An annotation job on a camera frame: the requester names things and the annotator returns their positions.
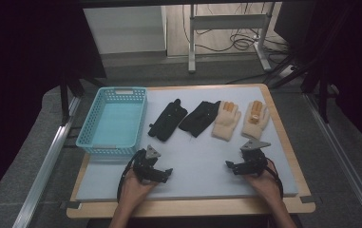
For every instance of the black stand legs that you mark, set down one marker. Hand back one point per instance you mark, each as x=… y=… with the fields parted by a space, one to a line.
x=64 y=101
x=322 y=98

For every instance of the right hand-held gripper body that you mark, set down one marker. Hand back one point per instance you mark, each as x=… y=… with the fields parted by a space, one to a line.
x=254 y=161

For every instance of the person's left hand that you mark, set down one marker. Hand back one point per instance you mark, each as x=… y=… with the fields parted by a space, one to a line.
x=132 y=193

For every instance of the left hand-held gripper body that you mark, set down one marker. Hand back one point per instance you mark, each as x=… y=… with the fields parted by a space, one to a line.
x=145 y=164

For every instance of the cream knit glove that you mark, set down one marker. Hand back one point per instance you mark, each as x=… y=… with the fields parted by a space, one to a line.
x=224 y=123
x=254 y=129

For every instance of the white cabinet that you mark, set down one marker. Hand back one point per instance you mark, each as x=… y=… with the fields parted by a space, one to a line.
x=124 y=28

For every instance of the aluminium rail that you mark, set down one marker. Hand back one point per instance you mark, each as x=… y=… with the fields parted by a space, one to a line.
x=42 y=177
x=343 y=167

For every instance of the black glove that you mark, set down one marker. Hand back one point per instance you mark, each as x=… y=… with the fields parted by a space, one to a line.
x=167 y=122
x=199 y=118

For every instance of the light blue plastic basket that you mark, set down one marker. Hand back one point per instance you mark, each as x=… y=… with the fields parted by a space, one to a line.
x=115 y=123

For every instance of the white power strip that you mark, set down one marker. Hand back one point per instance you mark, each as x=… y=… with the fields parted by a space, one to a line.
x=288 y=71

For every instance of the dark curtain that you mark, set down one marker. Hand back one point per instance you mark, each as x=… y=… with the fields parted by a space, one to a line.
x=20 y=79
x=356 y=63

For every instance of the grey tape piece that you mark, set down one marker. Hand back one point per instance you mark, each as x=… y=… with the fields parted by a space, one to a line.
x=71 y=205
x=310 y=199

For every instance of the white metal stand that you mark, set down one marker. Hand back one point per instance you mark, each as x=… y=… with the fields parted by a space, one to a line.
x=229 y=22

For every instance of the person's right hand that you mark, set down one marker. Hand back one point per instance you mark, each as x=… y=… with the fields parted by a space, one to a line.
x=269 y=188

